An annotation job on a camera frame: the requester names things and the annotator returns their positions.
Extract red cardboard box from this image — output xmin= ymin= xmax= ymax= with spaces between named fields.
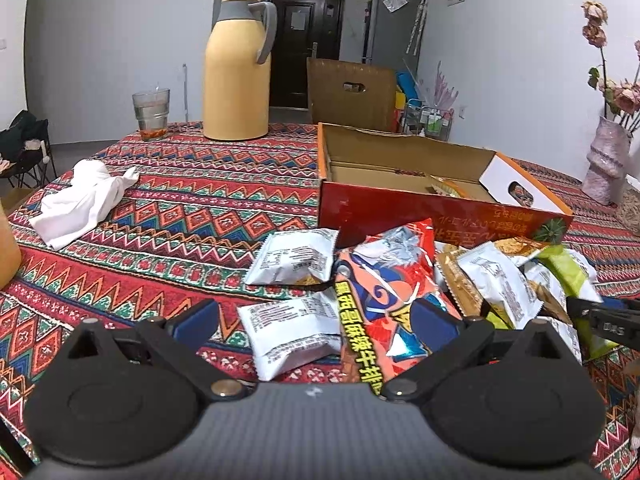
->
xmin=317 ymin=122 xmax=574 ymax=256

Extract glass cup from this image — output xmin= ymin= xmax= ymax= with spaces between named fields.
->
xmin=132 ymin=88 xmax=171 ymax=142

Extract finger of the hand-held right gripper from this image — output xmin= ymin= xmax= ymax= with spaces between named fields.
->
xmin=566 ymin=296 xmax=640 ymax=357

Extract pink vase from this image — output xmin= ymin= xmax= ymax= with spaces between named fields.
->
xmin=581 ymin=116 xmax=633 ymax=206

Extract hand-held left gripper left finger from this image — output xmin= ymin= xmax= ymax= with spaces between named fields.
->
xmin=64 ymin=299 xmax=247 ymax=402

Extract pink feather decoration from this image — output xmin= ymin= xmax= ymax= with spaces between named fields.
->
xmin=425 ymin=61 xmax=460 ymax=111

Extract white cloth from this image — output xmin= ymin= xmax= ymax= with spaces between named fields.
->
xmin=28 ymin=158 xmax=141 ymax=251

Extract orange snack packet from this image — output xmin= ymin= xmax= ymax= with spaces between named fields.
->
xmin=427 ymin=175 xmax=473 ymax=198

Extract dark door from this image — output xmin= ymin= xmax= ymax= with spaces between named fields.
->
xmin=268 ymin=0 xmax=346 ymax=110

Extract yellow thermos jug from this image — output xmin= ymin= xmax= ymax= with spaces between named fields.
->
xmin=202 ymin=0 xmax=278 ymax=142

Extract brown chair back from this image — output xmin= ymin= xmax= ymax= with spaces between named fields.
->
xmin=306 ymin=57 xmax=398 ymax=133

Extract green snack packet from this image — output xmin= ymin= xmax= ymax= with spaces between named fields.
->
xmin=537 ymin=245 xmax=621 ymax=361

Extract dried pink flowers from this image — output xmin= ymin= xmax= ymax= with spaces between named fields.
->
xmin=580 ymin=0 xmax=640 ymax=136

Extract folding chair with dark clothes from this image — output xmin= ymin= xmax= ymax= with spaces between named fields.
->
xmin=0 ymin=110 xmax=53 ymax=188

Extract white folded umbrella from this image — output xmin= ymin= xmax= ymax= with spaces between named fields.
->
xmin=406 ymin=0 xmax=431 ymax=56

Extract grey refrigerator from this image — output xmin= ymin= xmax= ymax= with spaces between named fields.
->
xmin=362 ymin=0 xmax=430 ymax=78

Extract gold brown snack packet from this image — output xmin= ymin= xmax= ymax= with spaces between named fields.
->
xmin=436 ymin=247 xmax=498 ymax=321

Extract blue bag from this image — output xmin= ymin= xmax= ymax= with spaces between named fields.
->
xmin=396 ymin=72 xmax=423 ymax=111

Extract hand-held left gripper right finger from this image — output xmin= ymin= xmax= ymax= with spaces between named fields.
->
xmin=380 ymin=297 xmax=573 ymax=403

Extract small cardboard box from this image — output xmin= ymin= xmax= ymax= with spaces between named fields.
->
xmin=0 ymin=187 xmax=36 ymax=216

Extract woven straw mat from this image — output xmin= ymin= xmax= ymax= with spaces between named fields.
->
xmin=615 ymin=187 xmax=640 ymax=236

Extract wire rack cart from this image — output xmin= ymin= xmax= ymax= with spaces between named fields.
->
xmin=402 ymin=100 xmax=453 ymax=141

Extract red cartoon chip bag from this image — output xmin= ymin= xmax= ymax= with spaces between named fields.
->
xmin=332 ymin=217 xmax=463 ymax=386

